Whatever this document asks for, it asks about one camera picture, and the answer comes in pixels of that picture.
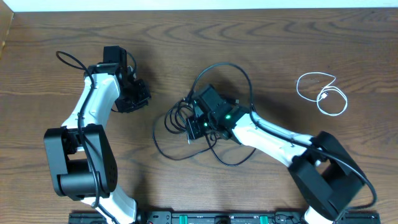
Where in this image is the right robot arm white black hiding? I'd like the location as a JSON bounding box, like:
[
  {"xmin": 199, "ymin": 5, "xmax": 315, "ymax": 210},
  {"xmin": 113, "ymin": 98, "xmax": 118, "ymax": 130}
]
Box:
[{"xmin": 187, "ymin": 85, "xmax": 365, "ymax": 223}]

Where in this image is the black usb cable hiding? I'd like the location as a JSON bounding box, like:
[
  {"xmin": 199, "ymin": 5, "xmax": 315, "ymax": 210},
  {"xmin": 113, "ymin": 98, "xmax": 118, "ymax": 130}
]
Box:
[{"xmin": 151, "ymin": 98, "xmax": 257, "ymax": 167}]

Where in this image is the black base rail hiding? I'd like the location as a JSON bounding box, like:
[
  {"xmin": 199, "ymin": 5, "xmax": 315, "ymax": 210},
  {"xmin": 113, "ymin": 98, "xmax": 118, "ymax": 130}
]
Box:
[{"xmin": 67, "ymin": 211, "xmax": 381, "ymax": 224}]

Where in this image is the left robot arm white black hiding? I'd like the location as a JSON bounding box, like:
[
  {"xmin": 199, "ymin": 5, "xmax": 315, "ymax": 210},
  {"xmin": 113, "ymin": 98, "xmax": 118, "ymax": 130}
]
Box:
[{"xmin": 44, "ymin": 45, "xmax": 151, "ymax": 223}]

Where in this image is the white usb cable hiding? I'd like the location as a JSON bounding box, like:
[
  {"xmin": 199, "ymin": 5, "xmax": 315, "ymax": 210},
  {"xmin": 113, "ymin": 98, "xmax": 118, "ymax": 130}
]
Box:
[{"xmin": 295, "ymin": 72, "xmax": 348, "ymax": 117}]

